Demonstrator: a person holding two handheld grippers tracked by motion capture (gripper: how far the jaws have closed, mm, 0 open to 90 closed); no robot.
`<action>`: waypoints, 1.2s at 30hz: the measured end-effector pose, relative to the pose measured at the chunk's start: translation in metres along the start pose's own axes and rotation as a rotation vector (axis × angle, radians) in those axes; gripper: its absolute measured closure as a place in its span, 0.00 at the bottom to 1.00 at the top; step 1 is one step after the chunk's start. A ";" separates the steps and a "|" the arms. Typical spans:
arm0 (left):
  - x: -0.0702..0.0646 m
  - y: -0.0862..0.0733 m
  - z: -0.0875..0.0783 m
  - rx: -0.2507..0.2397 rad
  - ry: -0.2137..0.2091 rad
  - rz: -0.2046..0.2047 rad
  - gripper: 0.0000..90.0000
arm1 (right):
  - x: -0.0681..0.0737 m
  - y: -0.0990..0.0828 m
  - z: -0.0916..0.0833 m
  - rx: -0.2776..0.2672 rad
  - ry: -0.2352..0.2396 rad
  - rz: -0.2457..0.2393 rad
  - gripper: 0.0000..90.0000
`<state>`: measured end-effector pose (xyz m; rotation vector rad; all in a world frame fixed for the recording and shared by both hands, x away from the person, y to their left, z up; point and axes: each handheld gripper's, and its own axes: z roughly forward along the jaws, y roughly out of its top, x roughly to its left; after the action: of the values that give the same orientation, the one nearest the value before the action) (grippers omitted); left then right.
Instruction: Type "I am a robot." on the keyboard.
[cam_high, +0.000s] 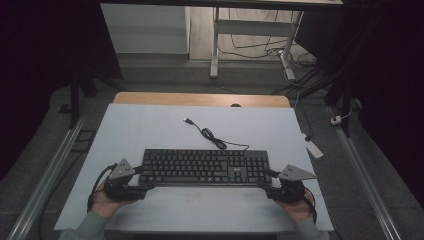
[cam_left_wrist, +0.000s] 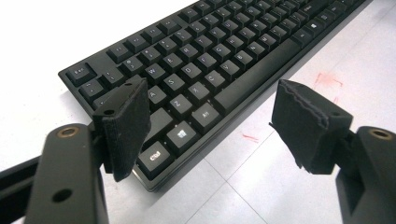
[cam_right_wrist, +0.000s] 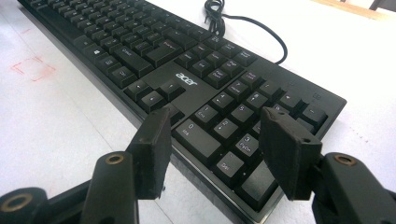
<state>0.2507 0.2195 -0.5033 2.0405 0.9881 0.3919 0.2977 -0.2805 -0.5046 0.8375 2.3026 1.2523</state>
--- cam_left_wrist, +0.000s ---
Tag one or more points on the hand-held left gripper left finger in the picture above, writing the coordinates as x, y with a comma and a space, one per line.
124, 124

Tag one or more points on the black computer keyboard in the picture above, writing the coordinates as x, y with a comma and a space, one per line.
205, 62

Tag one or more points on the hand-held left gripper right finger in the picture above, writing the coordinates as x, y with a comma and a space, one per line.
305, 130

